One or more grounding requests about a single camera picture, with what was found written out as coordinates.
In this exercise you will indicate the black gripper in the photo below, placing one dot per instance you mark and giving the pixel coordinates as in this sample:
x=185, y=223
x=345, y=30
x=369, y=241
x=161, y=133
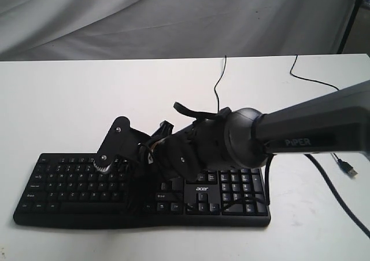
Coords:
x=168, y=155

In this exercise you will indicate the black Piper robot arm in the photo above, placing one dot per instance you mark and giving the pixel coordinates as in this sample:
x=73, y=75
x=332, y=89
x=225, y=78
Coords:
x=333, y=123

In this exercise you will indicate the black acer keyboard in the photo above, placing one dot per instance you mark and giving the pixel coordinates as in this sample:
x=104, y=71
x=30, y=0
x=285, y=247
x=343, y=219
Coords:
x=65, y=191

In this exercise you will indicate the grey backdrop cloth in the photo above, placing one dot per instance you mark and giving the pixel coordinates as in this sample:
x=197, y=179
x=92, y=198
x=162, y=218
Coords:
x=138, y=29

